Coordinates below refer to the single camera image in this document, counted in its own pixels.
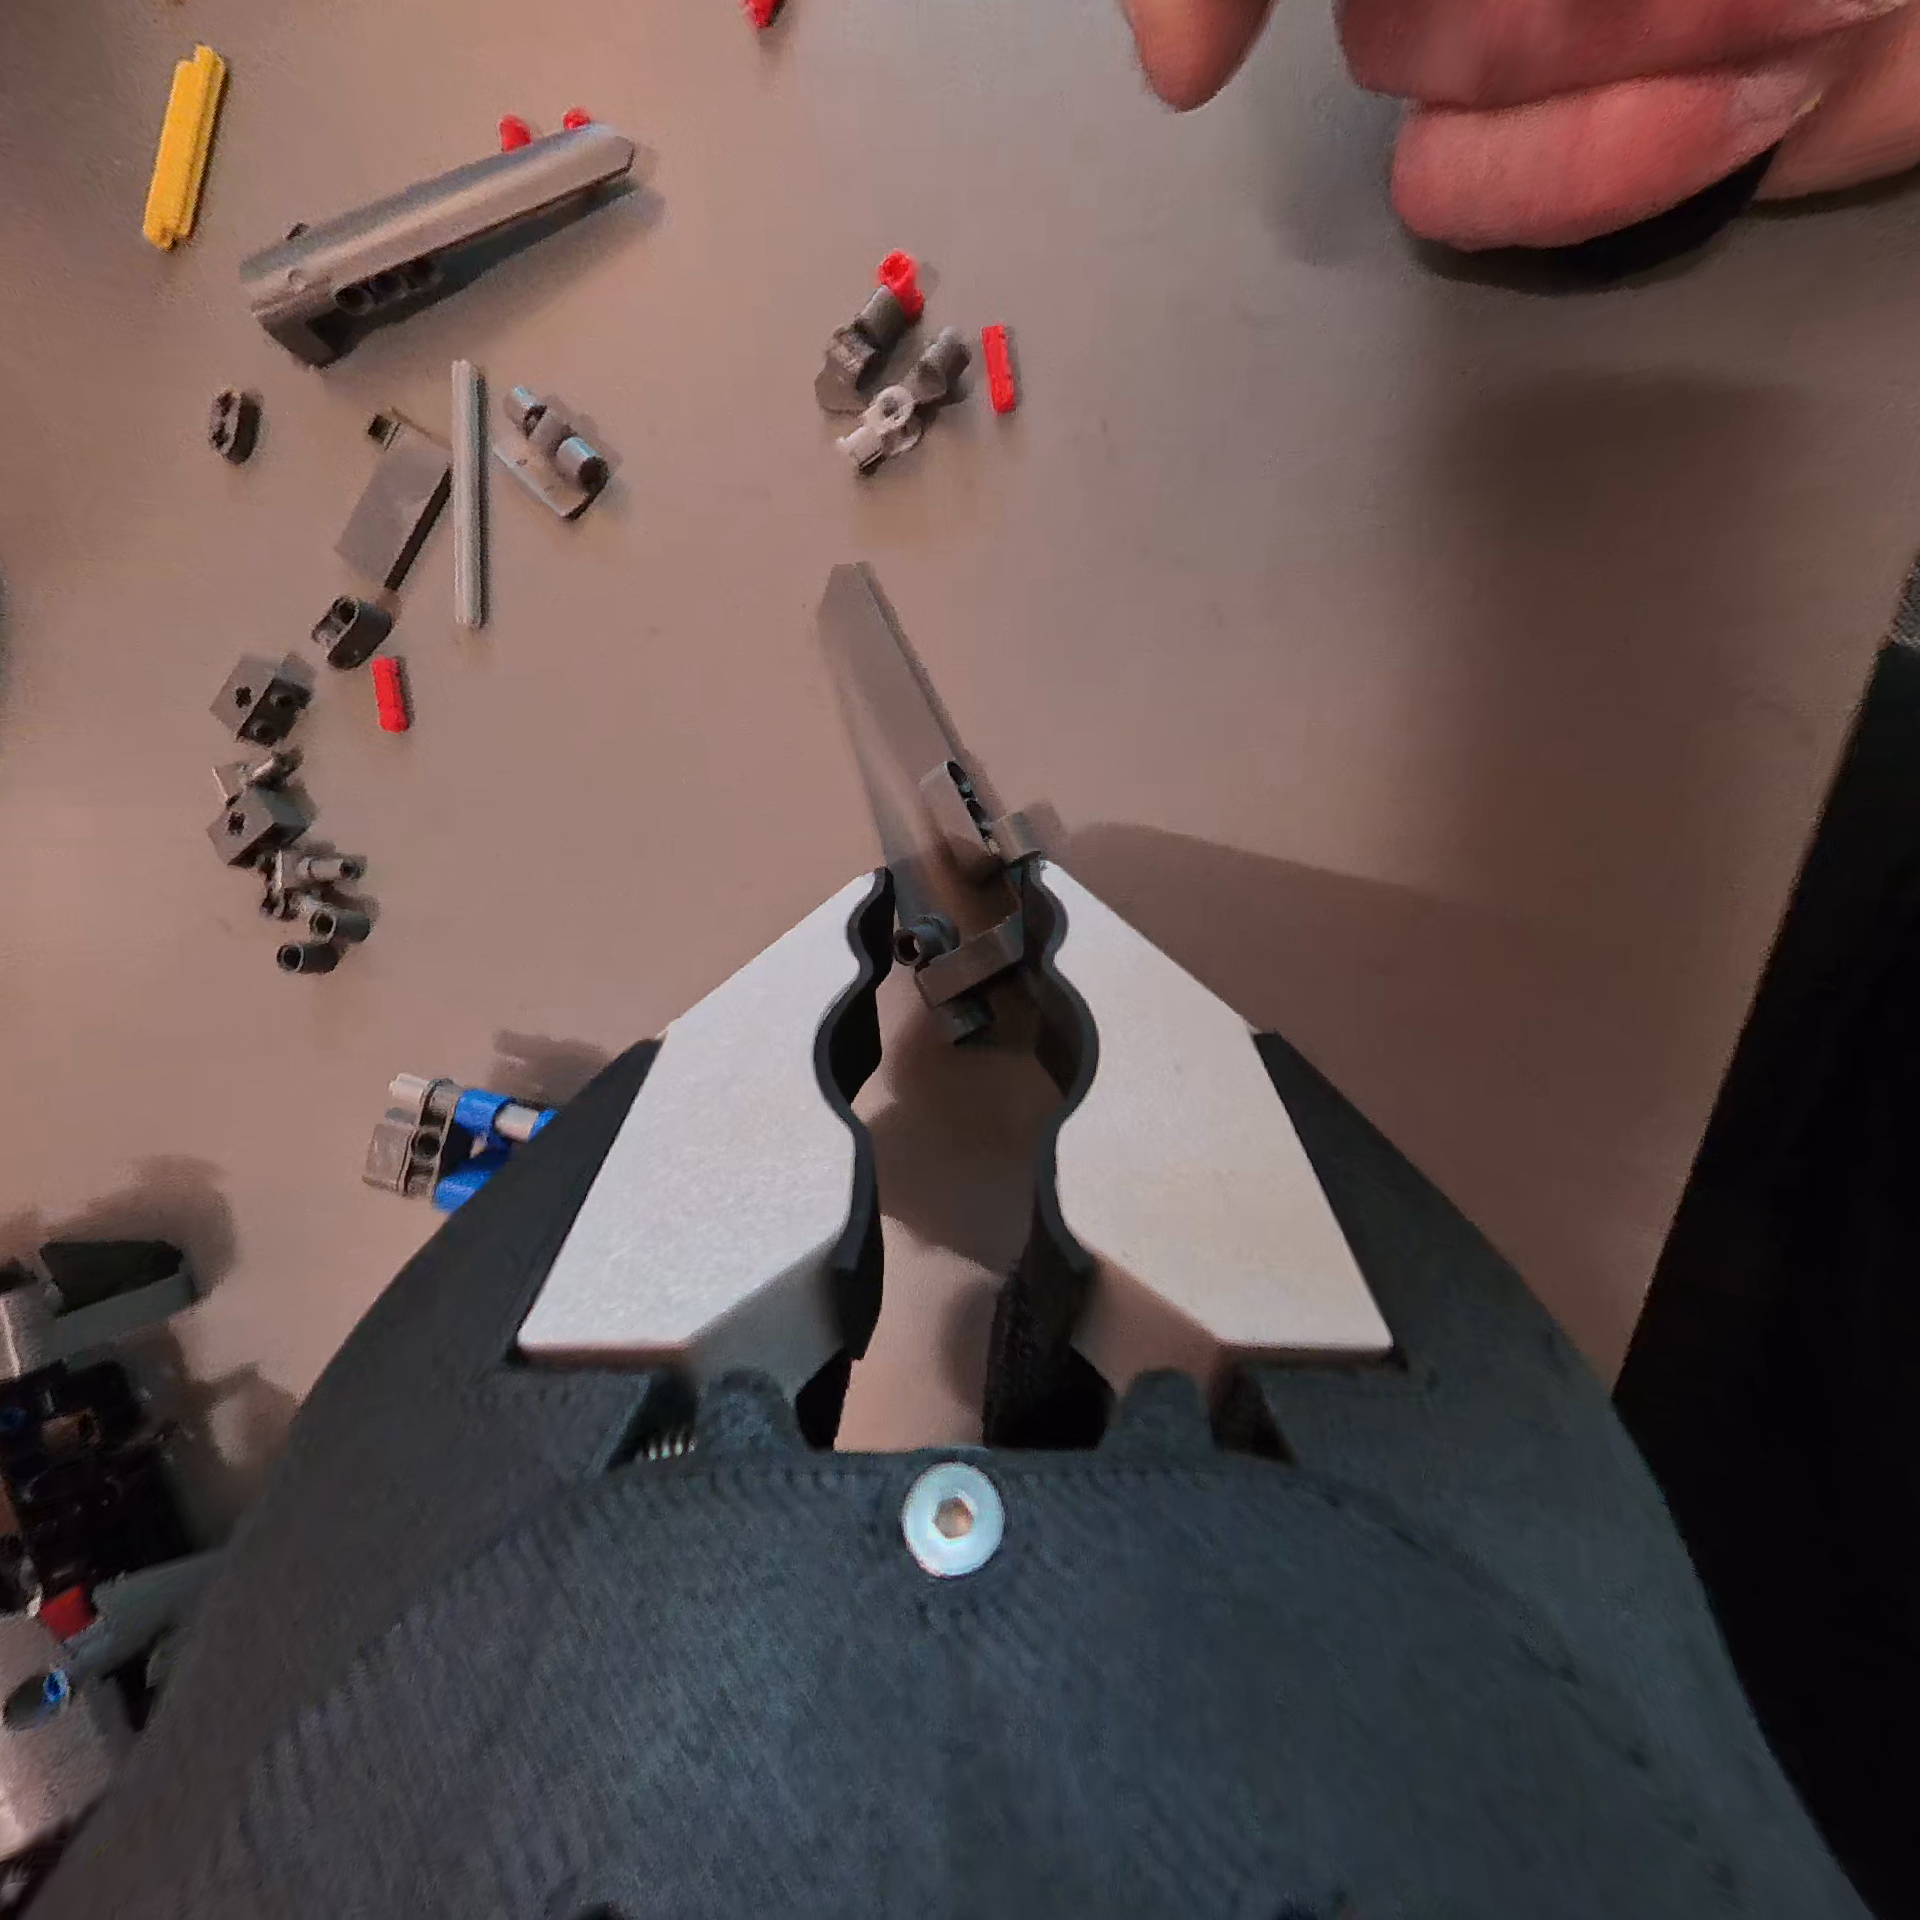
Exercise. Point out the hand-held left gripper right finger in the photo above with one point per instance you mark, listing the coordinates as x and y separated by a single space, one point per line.
1213 1201

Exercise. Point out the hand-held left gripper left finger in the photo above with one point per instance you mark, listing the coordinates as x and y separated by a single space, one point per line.
690 1201

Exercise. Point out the grey wedge lego assembly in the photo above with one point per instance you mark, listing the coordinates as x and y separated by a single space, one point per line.
877 708

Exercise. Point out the blue and grey lego assembly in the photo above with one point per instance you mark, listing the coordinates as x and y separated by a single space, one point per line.
452 1137

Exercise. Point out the partly built lego model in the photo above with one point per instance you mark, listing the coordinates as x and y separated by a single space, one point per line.
79 1502

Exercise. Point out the light grey lego axle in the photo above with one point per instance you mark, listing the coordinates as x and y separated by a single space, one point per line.
469 499

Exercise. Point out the dark grey flat lego panel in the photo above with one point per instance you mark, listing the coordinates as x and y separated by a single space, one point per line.
394 513

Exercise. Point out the light grey cross-hole lego connector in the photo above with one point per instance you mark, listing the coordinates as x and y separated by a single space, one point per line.
880 432

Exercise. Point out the ridged red lego pin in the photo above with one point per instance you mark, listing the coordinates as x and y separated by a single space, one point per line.
999 364

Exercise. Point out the dark grey long lego panel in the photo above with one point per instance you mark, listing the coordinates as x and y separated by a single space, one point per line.
438 224

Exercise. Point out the yellow lego axle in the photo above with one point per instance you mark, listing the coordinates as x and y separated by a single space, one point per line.
178 149

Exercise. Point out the person's right hand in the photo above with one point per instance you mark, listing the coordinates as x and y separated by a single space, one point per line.
1574 120

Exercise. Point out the dark grey two-hole connector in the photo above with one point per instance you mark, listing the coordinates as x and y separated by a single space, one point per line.
348 628

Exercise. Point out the grey plate with two connectors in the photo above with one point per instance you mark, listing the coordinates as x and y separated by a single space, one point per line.
556 455

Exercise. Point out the grey connector with red pin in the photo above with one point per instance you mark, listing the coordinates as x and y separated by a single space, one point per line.
858 336

